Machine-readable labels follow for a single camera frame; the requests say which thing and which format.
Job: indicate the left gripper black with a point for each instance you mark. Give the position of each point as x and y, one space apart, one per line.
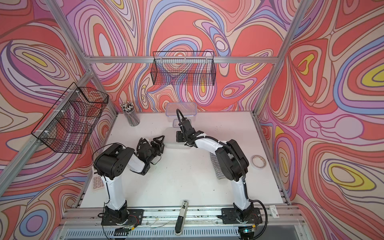
160 144

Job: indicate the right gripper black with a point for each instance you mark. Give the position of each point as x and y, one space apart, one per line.
178 137

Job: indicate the grey striped cloth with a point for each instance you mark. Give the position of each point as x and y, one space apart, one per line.
217 168

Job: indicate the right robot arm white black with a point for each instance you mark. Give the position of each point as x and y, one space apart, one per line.
233 163

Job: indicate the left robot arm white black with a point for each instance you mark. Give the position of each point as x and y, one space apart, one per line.
111 164

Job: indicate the small clear box blue lid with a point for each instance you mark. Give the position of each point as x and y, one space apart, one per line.
177 123

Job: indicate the large clear box blue lid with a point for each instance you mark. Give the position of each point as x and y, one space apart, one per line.
188 109

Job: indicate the mesh pen cup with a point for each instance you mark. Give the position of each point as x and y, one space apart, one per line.
130 113

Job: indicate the tape roll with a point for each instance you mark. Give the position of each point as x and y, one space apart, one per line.
258 162

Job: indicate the white calculator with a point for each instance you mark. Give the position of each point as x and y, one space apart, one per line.
97 183

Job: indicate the black white marker pen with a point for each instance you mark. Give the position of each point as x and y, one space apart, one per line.
181 218

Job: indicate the white red label tag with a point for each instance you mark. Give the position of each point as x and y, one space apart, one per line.
274 211

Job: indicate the black wire basket back wall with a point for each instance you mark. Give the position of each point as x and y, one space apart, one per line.
183 68

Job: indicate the black wire basket wall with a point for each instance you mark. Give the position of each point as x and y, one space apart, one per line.
183 68
73 123

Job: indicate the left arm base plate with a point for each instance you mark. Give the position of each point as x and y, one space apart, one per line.
132 217

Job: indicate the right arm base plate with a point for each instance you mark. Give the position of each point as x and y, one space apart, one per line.
235 216

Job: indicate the black wire basket left wall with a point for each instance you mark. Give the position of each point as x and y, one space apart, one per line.
73 123

